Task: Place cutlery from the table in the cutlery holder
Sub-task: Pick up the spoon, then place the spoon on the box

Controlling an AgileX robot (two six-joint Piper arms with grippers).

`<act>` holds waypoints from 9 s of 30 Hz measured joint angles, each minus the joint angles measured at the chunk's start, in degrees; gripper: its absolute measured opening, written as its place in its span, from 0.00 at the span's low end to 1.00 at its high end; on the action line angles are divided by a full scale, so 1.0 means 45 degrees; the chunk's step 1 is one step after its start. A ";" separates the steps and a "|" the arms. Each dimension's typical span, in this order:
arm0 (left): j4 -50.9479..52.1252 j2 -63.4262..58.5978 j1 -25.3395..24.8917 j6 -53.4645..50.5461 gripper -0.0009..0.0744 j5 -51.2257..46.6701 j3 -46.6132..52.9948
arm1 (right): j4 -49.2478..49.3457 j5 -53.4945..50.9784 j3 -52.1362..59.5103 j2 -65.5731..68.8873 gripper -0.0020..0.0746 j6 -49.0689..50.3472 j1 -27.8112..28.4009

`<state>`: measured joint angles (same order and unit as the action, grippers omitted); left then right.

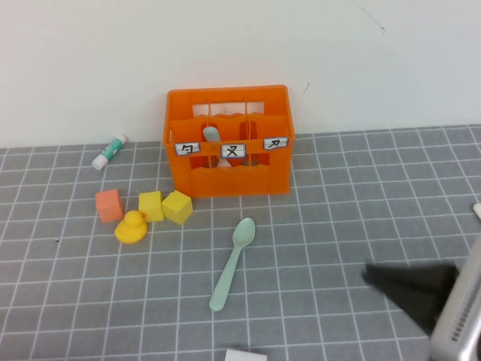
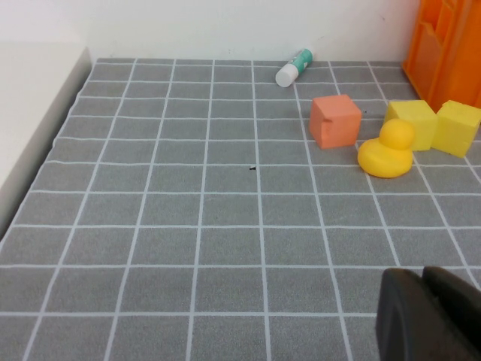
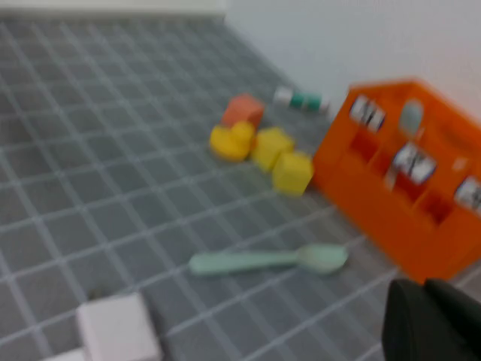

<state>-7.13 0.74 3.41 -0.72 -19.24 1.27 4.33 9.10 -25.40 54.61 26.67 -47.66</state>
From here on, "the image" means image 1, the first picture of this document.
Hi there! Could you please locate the white label with fork character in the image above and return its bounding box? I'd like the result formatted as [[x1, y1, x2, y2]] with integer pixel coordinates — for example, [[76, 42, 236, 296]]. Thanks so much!
[[220, 143, 247, 159]]

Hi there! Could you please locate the white label with spoon character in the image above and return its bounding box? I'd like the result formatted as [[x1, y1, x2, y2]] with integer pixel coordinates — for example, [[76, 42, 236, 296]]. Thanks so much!
[[174, 141, 201, 156]]

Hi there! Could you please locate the mint green plastic spoon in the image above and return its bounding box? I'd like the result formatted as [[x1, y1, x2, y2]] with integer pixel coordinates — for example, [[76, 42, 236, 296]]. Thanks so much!
[[208, 217, 257, 312]]

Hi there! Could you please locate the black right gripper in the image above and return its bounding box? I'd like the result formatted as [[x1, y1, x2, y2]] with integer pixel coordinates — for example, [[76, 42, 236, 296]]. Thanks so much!
[[362, 262, 459, 335]]

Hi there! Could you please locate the white paper sheet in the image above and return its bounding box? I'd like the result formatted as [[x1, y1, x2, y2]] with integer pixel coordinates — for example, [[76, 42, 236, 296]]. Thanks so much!
[[224, 348, 268, 361]]

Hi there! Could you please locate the white label with knife character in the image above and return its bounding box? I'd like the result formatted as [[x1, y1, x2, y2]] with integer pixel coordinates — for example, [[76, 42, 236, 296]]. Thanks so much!
[[262, 136, 289, 151]]

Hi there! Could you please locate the grey plastic fork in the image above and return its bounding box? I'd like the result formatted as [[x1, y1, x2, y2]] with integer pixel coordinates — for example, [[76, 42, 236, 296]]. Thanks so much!
[[201, 126, 233, 170]]

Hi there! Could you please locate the orange foam cube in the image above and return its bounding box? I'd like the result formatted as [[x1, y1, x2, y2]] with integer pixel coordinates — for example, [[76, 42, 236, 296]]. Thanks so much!
[[95, 188, 125, 223]]

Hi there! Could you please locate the yellow rubber duck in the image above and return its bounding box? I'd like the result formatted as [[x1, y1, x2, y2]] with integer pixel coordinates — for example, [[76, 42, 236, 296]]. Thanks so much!
[[114, 210, 148, 246]]

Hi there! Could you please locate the yellow foam cube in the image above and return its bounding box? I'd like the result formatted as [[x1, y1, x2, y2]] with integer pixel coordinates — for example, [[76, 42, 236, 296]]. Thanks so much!
[[138, 190, 165, 223], [161, 190, 194, 226]]

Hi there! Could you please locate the orange plastic cutlery holder crate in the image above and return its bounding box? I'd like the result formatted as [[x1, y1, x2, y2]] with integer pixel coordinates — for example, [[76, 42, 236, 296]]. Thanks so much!
[[162, 84, 297, 199]]

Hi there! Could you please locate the white and green glue stick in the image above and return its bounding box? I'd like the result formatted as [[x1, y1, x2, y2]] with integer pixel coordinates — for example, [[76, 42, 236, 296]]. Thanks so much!
[[91, 134, 128, 171]]

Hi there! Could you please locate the grey checkered table mat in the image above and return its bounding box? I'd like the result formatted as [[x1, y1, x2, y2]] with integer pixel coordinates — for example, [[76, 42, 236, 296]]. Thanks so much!
[[0, 123, 481, 361]]

